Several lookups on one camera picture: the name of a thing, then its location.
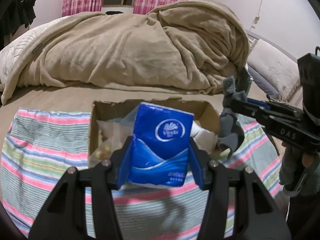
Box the grey sock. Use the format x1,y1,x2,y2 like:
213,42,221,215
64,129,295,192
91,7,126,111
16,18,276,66
217,76,247,159

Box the clear plastic snack bag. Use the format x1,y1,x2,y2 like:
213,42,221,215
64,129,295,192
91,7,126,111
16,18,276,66
88,107,138,167

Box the blue tissue pack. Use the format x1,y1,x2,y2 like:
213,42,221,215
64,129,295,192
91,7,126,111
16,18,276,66
117,102,194,187

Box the hand holding second gripper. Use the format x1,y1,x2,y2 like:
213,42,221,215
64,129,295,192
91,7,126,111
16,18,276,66
279,142,319,197

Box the beige embroidered pillow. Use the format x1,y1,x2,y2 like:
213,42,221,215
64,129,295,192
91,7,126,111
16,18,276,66
247,39,300,102

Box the black phone on stand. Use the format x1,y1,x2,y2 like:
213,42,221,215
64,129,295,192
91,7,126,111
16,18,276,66
236,66,253,95

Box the white sock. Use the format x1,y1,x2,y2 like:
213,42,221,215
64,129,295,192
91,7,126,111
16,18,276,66
190,121,217,154

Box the striped colourful towel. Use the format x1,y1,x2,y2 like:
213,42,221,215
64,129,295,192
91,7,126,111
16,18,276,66
1,108,282,239

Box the beige blanket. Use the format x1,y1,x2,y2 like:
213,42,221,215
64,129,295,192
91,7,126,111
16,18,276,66
1,0,249,104

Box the brown cardboard box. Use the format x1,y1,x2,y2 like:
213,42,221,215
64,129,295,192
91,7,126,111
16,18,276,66
88,98,220,156

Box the white patterned quilt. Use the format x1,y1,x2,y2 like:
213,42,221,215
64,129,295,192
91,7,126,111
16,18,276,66
0,16,67,93

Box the dark hanging clothes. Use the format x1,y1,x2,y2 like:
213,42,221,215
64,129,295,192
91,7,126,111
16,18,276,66
1,0,36,48

